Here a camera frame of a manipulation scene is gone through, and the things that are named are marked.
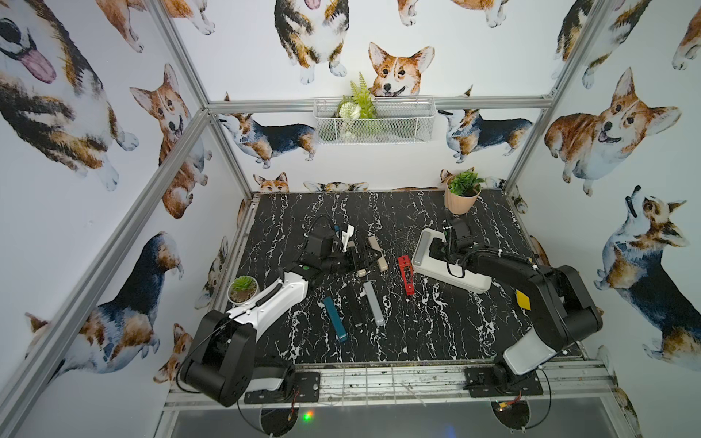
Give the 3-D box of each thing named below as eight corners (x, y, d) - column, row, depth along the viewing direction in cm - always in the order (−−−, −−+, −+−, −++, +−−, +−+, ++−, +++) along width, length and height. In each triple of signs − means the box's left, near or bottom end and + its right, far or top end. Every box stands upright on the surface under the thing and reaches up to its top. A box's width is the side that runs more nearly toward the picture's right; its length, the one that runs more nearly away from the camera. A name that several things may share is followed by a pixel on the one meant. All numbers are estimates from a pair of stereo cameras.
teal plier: (341, 344, 83) (340, 341, 81) (323, 302, 91) (322, 299, 89) (349, 339, 84) (349, 336, 82) (331, 298, 92) (330, 295, 90)
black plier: (355, 330, 86) (355, 327, 84) (344, 294, 93) (344, 291, 91) (367, 326, 86) (367, 323, 85) (355, 290, 94) (355, 287, 92)
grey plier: (376, 326, 86) (377, 323, 84) (364, 286, 95) (363, 282, 93) (384, 324, 87) (385, 321, 84) (370, 284, 96) (371, 280, 93)
